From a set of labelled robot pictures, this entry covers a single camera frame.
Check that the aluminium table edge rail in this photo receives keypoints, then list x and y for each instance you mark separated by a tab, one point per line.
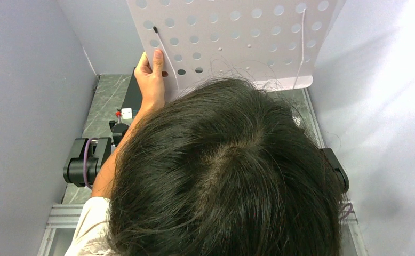
313	119

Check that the person's left hand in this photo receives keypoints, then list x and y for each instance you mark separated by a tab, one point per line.
150	80

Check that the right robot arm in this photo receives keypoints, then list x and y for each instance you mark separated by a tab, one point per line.
337	168

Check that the dark network switch box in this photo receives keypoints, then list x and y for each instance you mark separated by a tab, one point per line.
133	97

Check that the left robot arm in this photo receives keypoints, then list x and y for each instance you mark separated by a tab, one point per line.
88	155

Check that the person's head dark hair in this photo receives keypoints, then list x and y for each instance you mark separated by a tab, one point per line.
224	170

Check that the aluminium front frame rail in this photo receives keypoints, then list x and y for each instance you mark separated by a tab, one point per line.
64	216

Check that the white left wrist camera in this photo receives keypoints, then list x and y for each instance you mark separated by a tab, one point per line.
126	113

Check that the pink music stand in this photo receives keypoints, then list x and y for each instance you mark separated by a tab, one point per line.
274	44

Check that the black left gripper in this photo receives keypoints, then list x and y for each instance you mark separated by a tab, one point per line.
132	90

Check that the person's left forearm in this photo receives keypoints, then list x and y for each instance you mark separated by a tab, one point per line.
105	180

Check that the person's cream t-shirt torso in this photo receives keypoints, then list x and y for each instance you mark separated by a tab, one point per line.
90	237

